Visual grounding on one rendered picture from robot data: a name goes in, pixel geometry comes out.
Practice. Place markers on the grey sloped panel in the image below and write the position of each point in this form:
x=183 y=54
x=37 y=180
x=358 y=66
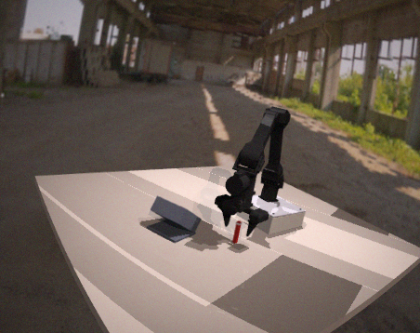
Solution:
x=179 y=222

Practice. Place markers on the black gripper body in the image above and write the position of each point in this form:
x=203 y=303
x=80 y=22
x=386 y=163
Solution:
x=257 y=215

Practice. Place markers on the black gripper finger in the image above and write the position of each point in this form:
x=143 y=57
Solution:
x=251 y=227
x=226 y=216

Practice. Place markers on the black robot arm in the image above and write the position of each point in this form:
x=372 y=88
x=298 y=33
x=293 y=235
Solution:
x=251 y=157

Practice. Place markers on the red peg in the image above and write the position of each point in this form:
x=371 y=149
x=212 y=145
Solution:
x=236 y=232

